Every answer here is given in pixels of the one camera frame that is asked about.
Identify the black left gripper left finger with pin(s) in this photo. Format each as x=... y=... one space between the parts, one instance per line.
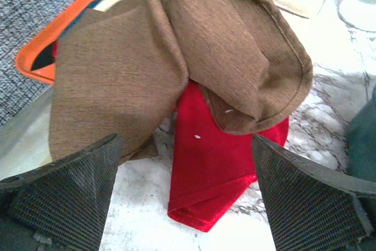
x=62 y=205

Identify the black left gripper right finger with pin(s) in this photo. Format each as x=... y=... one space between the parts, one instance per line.
x=312 y=207

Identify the teal storage basket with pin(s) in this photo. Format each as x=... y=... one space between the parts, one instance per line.
x=361 y=142

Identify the red cloth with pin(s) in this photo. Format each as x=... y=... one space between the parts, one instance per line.
x=212 y=166

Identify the brown cloth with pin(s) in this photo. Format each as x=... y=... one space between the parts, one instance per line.
x=122 y=70

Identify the orange tray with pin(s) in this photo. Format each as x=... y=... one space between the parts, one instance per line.
x=36 y=60

